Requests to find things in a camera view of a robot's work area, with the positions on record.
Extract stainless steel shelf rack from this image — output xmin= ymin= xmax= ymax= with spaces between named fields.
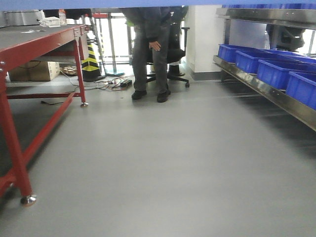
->
xmin=213 ymin=8 xmax=316 ymax=130

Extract black office chair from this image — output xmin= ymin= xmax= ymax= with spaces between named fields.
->
xmin=145 ymin=6 xmax=191 ymax=88

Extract yellow black striped cone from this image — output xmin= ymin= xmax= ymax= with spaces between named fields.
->
xmin=81 ymin=42 xmax=101 ymax=82

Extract standing person dark clothes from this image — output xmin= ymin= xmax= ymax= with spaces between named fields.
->
xmin=121 ymin=7 xmax=171 ymax=103

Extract blue bin far right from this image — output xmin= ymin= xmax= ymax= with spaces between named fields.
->
xmin=218 ymin=44 xmax=263 ymax=63

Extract blue bin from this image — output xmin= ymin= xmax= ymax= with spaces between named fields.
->
xmin=285 ymin=72 xmax=316 ymax=110
xmin=257 ymin=60 xmax=316 ymax=90
xmin=235 ymin=50 xmax=298 ymax=74
xmin=218 ymin=44 xmax=263 ymax=63

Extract red metal workbench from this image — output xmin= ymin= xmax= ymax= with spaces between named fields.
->
xmin=0 ymin=24 xmax=90 ymax=207

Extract cardboard box under workbench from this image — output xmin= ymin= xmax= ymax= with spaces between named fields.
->
xmin=8 ymin=61 xmax=60 ymax=81

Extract blue bin nearest right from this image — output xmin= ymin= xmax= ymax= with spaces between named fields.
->
xmin=285 ymin=72 xmax=316 ymax=110

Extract cables on floor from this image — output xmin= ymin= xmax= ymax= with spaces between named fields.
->
xmin=40 ymin=71 xmax=134 ymax=106

